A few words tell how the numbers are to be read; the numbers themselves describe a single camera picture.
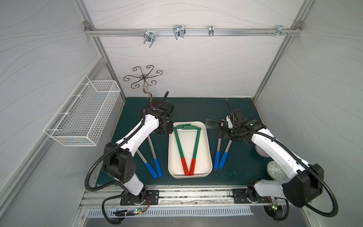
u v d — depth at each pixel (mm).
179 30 765
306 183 395
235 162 869
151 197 737
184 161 837
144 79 909
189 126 982
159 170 820
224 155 879
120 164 436
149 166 833
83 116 700
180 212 703
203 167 831
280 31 766
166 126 693
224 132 715
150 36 761
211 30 753
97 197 755
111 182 461
